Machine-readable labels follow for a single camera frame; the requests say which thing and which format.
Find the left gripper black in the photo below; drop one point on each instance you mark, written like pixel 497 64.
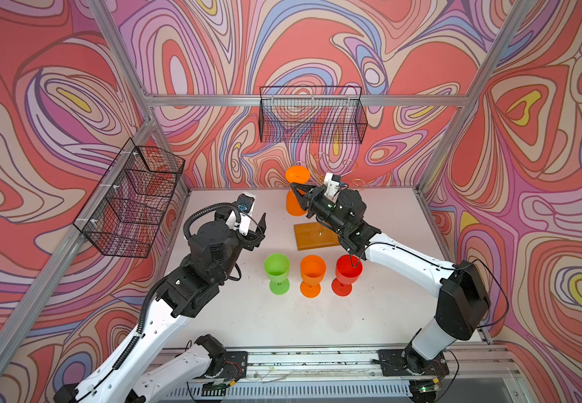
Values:
pixel 254 238

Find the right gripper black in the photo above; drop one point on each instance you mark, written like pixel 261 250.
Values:
pixel 315 192

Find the green wine glass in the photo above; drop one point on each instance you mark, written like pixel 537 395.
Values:
pixel 277 268

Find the red wine glass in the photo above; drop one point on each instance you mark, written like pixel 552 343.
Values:
pixel 347 271

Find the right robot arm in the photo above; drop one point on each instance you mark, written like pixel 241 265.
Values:
pixel 462 297

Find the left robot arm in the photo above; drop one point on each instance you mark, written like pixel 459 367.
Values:
pixel 216 236

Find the wooden rack base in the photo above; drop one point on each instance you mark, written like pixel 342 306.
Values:
pixel 312 236

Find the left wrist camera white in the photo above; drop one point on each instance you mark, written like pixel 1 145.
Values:
pixel 241 221

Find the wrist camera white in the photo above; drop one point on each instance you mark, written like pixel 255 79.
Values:
pixel 332 184
pixel 241 221

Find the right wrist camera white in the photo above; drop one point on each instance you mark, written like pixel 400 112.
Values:
pixel 332 184

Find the gold wire glass rack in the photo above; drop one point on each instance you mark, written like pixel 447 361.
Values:
pixel 312 172

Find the black wire basket back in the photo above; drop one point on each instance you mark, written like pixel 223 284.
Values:
pixel 312 114

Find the black wire basket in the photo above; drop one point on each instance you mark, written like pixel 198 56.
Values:
pixel 126 221
pixel 312 114

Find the black wire basket left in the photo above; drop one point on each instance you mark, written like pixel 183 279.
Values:
pixel 126 221

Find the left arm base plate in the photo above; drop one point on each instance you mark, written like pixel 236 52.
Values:
pixel 222 375

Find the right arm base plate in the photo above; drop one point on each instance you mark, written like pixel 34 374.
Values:
pixel 397 362

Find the aluminium mounting rail front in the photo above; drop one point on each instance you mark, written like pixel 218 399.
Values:
pixel 478 373

